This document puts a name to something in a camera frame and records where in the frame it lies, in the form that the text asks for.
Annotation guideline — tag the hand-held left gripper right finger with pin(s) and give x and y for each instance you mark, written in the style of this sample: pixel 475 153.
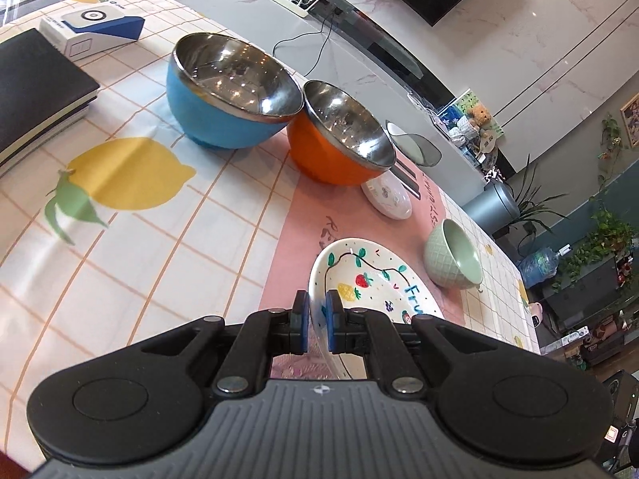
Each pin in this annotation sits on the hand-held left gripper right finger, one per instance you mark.
pixel 332 322

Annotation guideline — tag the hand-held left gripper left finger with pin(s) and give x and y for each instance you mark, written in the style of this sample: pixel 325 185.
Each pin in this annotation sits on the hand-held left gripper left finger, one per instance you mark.
pixel 301 324

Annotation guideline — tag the white fruit-print plate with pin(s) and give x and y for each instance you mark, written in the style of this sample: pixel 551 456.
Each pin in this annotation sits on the white fruit-print plate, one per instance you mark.
pixel 372 269

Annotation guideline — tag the green ceramic bowl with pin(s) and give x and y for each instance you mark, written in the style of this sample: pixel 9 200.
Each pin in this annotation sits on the green ceramic bowl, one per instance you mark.
pixel 442 259

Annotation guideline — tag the orange steel-lined bowl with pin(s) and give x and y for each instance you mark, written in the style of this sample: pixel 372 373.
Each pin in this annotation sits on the orange steel-lined bowl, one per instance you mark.
pixel 324 159

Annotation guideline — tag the small white printed plate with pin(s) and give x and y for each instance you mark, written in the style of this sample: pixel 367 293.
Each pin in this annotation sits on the small white printed plate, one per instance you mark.
pixel 387 197

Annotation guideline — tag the lemon-print checked tablecloth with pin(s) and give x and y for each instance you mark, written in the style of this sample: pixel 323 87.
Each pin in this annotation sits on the lemon-print checked tablecloth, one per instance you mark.
pixel 174 249

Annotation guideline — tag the white stool with grey seat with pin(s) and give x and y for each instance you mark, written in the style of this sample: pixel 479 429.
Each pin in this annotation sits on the white stool with grey seat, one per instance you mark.
pixel 417 147

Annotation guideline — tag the grey round trash can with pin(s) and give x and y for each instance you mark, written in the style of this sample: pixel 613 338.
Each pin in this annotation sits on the grey round trash can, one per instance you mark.
pixel 489 207

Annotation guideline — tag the pink heater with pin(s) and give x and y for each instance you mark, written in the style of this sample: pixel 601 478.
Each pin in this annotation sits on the pink heater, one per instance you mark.
pixel 536 315

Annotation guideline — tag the blue water bottle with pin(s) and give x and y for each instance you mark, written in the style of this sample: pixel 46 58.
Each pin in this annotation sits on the blue water bottle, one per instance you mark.
pixel 539 265

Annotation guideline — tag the blue steel-lined bowl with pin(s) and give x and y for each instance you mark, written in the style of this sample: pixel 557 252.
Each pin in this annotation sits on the blue steel-lined bowl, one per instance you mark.
pixel 219 119

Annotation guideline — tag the long-leaf potted plant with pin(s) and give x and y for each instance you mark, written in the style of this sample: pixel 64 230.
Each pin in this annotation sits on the long-leaf potted plant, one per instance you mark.
pixel 531 204

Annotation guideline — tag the marble television cabinet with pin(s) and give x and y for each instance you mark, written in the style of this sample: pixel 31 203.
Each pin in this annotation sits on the marble television cabinet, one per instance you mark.
pixel 359 70

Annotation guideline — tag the brown teddy bear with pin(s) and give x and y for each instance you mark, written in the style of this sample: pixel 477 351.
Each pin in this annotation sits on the brown teddy bear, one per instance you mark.
pixel 481 115

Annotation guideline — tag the bushy green plant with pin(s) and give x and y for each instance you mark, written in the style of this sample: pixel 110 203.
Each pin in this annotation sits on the bushy green plant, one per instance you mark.
pixel 604 237

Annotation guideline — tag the hanging vine plant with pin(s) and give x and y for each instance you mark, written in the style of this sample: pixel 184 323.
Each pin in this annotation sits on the hanging vine plant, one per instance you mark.
pixel 611 149

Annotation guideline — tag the black notebook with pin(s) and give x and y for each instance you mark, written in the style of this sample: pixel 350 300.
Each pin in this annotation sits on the black notebook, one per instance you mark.
pixel 35 90

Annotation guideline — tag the white and blue box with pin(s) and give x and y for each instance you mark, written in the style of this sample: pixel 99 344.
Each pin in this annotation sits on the white and blue box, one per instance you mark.
pixel 95 22

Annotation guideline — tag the framed wall picture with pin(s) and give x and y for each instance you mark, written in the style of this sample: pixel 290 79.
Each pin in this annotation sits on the framed wall picture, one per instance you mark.
pixel 630 119

